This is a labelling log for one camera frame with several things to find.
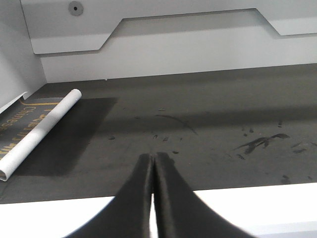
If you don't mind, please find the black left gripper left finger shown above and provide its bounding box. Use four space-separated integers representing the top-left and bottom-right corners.
68 154 154 238

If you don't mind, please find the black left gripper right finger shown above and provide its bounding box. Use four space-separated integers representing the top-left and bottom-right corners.
154 152 251 238

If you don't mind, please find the black sheet with gold text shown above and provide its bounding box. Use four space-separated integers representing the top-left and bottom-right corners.
12 98 117 176

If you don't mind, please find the white rolled paper tube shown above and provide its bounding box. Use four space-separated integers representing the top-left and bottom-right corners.
0 89 82 181

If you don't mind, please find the white slotted back baffle panel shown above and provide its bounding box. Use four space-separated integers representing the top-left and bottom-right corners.
21 0 317 55

